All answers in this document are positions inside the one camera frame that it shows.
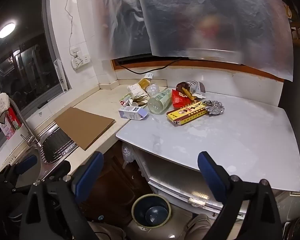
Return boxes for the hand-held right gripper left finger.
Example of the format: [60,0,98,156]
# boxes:
[19,151,105,240]

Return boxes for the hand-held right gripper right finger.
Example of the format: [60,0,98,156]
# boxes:
[197,151,283,240]

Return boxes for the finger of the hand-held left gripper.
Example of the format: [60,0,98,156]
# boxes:
[37,160,72,184]
[4,154,38,180]

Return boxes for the round trash can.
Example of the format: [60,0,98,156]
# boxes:
[126,194,175,240]

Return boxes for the foil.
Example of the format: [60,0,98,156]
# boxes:
[202,100,225,117]

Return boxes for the yellow red box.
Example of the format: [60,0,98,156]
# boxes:
[166,100,208,127]

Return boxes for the white blue milk carton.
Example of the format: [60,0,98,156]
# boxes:
[118,105,148,121]

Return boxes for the red packet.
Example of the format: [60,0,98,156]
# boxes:
[171,89,192,110]

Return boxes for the small white bottle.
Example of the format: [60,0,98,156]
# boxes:
[119,94,133,106]

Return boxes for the white orange paper cup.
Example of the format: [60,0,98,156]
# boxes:
[129,97,147,108]

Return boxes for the glass bottle green label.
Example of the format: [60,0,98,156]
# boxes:
[147,89,172,115]

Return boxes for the brown white snack bag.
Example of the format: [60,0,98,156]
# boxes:
[176,80,207,100]

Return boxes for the white paper bag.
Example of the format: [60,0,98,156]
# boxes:
[127,83,148,98]

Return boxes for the yellow paper packet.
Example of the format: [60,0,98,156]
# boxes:
[139,78,153,89]

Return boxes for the wooden cabinet door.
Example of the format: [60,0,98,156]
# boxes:
[77,140,150,225]

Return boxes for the steel sink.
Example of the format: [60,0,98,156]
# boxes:
[22,124,78,180]

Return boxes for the steel faucet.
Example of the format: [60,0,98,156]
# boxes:
[7,97,43,148]

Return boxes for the red white carton by window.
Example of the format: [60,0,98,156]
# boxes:
[0,107,22,140]

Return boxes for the white cabinet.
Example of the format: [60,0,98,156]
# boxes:
[134,147,249,218]

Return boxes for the clear plastic bag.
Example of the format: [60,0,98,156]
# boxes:
[121,142,138,169]

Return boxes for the brown cardboard sheet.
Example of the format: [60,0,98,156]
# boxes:
[54,107,115,151]

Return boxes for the person's right leg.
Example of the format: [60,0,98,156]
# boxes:
[182,214,213,240]

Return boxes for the white cloth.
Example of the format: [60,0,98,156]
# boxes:
[0,93,11,124]

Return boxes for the white striped plastic packet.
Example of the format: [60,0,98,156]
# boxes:
[54,58,68,92]

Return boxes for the window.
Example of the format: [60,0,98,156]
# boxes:
[0,2,72,140]

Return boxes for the white power socket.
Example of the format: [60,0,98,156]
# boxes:
[70,54,91,71]

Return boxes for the translucent plastic sheet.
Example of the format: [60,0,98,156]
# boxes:
[97,0,294,82]

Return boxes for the orange wooden frame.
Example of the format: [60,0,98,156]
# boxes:
[111,57,285,82]

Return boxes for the black cable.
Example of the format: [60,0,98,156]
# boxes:
[116,59,183,75]

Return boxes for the white thin cable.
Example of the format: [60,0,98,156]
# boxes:
[56,0,83,64]

